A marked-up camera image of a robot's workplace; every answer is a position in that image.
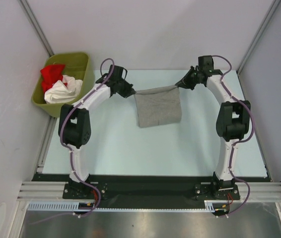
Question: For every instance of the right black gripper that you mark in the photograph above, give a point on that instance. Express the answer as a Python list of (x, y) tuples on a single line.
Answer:
[(185, 83)]

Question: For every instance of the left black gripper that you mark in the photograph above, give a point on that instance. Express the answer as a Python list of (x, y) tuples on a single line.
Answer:
[(128, 91)]

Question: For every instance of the grey t shirt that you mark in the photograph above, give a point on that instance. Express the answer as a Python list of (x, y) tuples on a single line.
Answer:
[(158, 106)]

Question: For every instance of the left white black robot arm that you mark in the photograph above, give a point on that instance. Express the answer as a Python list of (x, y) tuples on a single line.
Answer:
[(75, 132)]

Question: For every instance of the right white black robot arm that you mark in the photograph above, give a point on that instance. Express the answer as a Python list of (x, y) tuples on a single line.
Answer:
[(232, 124)]

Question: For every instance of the white t shirt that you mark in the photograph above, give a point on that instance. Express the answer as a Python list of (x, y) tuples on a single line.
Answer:
[(64, 90)]

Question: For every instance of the red t shirt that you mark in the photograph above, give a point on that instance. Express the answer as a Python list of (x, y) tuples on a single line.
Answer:
[(51, 74)]

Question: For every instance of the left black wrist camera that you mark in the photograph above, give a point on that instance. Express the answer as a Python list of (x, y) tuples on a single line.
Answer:
[(116, 75)]

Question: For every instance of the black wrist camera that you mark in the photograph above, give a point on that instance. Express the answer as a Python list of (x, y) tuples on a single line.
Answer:
[(116, 75), (206, 66)]

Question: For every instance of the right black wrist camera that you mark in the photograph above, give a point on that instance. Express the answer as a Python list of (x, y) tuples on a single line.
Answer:
[(206, 66)]

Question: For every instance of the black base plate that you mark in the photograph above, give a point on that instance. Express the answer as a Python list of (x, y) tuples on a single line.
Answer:
[(148, 192)]

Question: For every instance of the right aluminium corner post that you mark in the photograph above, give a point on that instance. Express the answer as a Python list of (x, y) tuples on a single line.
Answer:
[(259, 34)]

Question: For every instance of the aluminium corner post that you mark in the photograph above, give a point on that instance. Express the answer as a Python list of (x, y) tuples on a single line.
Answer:
[(259, 34), (25, 6)]

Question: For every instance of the grey slotted cable duct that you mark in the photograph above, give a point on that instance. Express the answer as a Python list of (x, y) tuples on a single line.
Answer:
[(57, 206)]

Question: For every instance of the aluminium frame rail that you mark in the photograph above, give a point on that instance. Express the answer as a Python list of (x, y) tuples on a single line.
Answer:
[(54, 191)]

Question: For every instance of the left aluminium corner post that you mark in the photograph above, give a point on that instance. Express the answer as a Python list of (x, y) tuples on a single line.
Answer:
[(25, 6)]

